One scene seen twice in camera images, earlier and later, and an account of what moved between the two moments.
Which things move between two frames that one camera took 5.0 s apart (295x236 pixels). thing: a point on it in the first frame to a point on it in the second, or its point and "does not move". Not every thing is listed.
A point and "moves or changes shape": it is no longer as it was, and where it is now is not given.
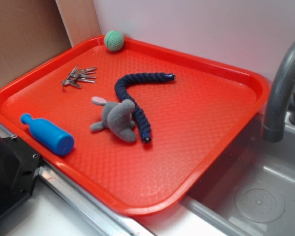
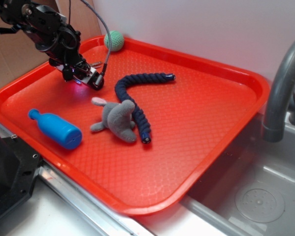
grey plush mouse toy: [117, 118] does not move
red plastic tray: [138, 126] does not move
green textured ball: [114, 41] does not move
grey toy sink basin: [257, 189] does not move
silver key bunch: [79, 75] moves or changes shape
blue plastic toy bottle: [49, 135] to [57, 129]
